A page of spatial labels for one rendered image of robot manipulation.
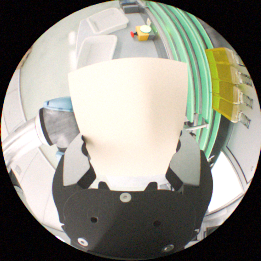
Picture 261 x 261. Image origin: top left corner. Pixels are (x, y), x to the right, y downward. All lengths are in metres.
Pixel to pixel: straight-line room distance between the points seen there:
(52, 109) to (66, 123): 0.05
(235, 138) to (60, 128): 0.64
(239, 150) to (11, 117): 3.92
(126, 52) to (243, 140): 0.66
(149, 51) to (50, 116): 0.47
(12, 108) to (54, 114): 3.35
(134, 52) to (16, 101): 3.54
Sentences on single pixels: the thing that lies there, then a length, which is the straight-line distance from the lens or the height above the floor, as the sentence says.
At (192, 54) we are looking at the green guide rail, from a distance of 0.39.
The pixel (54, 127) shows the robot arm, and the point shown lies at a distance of 0.24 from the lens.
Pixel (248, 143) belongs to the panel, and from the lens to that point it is 0.47.
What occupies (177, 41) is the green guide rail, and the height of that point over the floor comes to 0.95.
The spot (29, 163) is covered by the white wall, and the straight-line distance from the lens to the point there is 3.42.
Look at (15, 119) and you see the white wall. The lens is 3.46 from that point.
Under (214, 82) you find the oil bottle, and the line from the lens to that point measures 0.36.
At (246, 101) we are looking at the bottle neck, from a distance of 0.30.
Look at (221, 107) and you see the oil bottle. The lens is 0.35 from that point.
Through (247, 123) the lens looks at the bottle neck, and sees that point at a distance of 0.31.
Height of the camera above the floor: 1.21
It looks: 60 degrees down
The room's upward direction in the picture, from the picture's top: 177 degrees counter-clockwise
